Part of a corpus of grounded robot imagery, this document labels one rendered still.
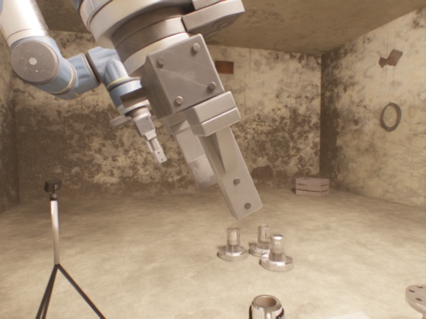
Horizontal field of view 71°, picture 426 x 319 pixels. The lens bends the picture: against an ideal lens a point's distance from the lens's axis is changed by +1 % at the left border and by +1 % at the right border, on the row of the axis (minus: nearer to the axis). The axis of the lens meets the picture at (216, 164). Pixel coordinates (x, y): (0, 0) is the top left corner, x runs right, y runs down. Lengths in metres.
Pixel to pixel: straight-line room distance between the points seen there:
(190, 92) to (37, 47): 0.66
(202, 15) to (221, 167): 0.14
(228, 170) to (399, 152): 5.37
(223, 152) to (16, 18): 0.76
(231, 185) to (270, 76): 6.40
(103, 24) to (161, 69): 0.07
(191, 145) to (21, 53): 0.59
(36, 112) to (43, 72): 5.14
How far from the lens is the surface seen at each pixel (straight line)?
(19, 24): 0.91
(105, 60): 1.00
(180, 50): 0.25
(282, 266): 2.45
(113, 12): 0.28
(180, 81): 0.24
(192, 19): 0.30
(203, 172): 0.38
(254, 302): 1.23
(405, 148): 5.51
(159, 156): 0.94
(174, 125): 0.37
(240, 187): 0.25
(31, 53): 0.87
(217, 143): 0.22
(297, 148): 6.80
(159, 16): 0.28
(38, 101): 5.99
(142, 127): 0.95
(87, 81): 1.02
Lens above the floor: 0.99
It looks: 4 degrees down
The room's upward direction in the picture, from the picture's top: 1 degrees counter-clockwise
